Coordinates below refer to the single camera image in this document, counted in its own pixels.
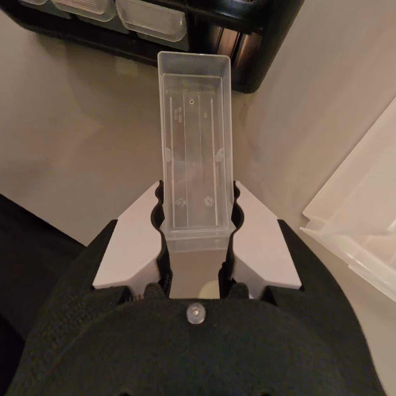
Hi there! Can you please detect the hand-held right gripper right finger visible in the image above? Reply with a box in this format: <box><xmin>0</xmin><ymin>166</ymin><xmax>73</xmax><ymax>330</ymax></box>
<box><xmin>218</xmin><ymin>180</ymin><xmax>302</xmax><ymax>299</ymax></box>

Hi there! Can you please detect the small clear plastic drawer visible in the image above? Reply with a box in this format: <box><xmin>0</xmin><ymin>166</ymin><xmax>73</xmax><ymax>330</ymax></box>
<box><xmin>157</xmin><ymin>51</ymin><xmax>234</xmax><ymax>253</ymax></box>
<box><xmin>51</xmin><ymin>0</ymin><xmax>130</xmax><ymax>34</ymax></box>
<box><xmin>19</xmin><ymin>0</ymin><xmax>73</xmax><ymax>19</ymax></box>
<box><xmin>116</xmin><ymin>0</ymin><xmax>190</xmax><ymax>51</ymax></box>

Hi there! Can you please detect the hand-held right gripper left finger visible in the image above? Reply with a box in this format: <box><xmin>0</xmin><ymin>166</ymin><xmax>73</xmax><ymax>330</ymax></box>
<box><xmin>92</xmin><ymin>180</ymin><xmax>173</xmax><ymax>299</ymax></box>

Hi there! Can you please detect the large clear plastic drawer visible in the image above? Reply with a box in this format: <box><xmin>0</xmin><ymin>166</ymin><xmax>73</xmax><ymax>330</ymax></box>
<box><xmin>299</xmin><ymin>97</ymin><xmax>396</xmax><ymax>302</ymax></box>

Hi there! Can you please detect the black drawer cabinet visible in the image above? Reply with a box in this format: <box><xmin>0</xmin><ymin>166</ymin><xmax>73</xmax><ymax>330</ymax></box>
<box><xmin>0</xmin><ymin>0</ymin><xmax>305</xmax><ymax>94</ymax></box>

